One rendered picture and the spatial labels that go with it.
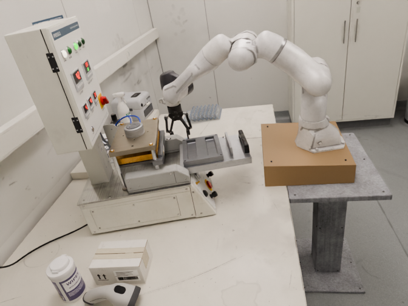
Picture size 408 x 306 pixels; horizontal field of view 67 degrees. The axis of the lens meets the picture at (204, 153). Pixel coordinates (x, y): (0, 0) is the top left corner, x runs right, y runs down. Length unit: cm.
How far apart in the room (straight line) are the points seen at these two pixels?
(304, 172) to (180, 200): 56
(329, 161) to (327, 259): 74
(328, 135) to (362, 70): 194
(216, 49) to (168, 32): 229
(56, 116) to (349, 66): 275
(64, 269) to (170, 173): 48
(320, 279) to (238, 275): 100
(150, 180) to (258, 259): 50
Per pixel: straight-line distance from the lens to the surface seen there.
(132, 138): 128
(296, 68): 134
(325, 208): 174
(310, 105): 143
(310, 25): 318
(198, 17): 357
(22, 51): 113
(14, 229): 162
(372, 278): 214
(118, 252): 119
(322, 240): 189
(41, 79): 114
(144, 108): 226
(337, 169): 146
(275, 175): 143
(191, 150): 136
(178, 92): 150
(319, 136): 149
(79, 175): 186
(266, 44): 133
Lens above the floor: 164
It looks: 30 degrees down
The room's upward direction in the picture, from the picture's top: 10 degrees counter-clockwise
